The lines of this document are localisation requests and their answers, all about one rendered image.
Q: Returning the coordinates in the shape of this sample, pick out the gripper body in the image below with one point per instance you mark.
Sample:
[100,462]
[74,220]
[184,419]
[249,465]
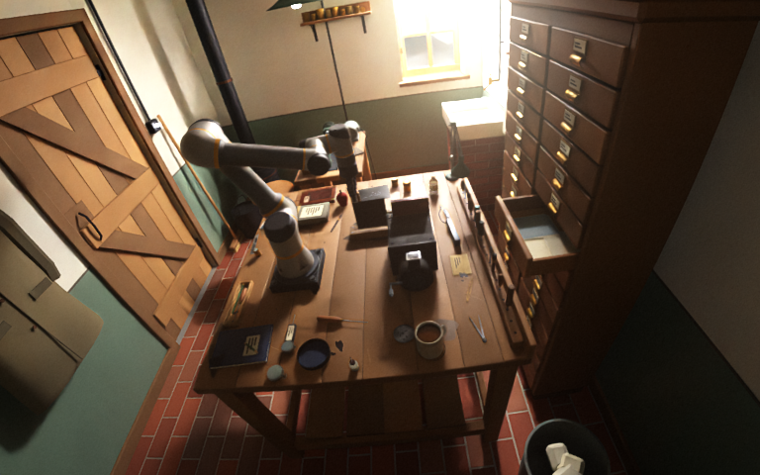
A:
[352,169]

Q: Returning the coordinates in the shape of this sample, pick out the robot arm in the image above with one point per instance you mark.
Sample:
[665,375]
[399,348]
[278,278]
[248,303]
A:
[255,155]

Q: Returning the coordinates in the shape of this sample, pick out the dark plate holder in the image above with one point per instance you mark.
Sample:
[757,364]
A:
[371,211]

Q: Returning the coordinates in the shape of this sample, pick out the wooden plate holder stand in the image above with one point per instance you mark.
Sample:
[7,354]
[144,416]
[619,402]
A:
[368,232]

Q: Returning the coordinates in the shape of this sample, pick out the red rubber bulb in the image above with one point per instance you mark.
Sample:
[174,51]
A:
[342,198]

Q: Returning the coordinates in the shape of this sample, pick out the white faced meter box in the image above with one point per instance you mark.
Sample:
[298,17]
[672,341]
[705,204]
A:
[313,212]

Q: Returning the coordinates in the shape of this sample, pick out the small pale bottle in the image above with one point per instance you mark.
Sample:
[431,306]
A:
[433,187]

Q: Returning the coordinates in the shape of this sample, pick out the black desk lamp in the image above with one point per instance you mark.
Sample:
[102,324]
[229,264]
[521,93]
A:
[456,154]

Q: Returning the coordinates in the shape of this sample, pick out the black round pot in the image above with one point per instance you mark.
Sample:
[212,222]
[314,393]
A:
[247,218]

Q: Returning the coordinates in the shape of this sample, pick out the brick pier with white top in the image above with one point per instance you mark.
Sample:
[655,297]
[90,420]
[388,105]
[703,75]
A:
[475,142]

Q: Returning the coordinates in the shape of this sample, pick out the wooden workbench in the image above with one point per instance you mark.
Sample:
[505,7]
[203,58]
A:
[368,309]

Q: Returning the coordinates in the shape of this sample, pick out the yellow framed window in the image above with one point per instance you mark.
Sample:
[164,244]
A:
[428,50]

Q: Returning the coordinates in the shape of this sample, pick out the yellow paper card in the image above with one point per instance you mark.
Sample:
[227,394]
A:
[461,264]

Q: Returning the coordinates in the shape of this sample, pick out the wooden broom stick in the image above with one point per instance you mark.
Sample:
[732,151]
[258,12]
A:
[196,181]

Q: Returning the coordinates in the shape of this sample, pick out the black stove pipe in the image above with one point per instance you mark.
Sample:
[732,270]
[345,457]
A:
[222,71]

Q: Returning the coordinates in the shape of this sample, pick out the small black white card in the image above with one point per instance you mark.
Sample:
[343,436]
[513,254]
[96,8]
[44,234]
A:
[290,331]

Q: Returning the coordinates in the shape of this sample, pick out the green pendant lamp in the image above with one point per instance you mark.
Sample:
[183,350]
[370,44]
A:
[291,4]

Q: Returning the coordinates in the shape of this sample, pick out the wooden tray with tools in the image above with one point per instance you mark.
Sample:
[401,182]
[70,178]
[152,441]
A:
[237,303]

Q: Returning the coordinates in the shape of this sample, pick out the cream mug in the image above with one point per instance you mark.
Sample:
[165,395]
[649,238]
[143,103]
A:
[428,339]

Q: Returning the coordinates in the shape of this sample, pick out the dark blue round dish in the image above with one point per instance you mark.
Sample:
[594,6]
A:
[313,354]

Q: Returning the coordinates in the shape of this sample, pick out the small grey green tin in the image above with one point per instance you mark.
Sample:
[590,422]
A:
[287,347]

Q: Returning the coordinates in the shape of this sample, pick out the open wooden drawer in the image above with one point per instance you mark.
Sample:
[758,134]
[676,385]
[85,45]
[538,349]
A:
[537,234]

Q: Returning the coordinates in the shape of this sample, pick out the steel tweezers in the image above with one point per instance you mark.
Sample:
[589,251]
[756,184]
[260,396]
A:
[478,328]

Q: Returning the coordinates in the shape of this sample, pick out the blue book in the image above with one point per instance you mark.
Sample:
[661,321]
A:
[240,346]

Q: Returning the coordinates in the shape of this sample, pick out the grey green round tin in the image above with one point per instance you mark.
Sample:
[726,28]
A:
[275,373]

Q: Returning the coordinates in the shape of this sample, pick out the wooden drawer cabinet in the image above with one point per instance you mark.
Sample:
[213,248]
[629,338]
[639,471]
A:
[623,178]

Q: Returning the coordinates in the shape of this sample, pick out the wooden plank door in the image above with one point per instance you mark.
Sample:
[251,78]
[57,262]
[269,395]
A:
[77,160]

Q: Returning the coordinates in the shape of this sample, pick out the black waste bin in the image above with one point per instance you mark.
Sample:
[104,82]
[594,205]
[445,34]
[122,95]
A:
[540,445]

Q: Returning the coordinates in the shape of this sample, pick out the khaki hanging bag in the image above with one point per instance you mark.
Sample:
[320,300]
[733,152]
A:
[41,320]

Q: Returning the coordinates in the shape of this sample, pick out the black plate camera body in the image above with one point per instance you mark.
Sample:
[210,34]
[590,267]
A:
[411,237]

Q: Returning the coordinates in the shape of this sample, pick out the black square base plate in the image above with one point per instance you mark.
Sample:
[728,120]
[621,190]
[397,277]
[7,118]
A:
[312,276]

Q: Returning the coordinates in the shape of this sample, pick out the wooden wall shelf with jars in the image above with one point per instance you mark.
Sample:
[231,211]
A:
[335,13]

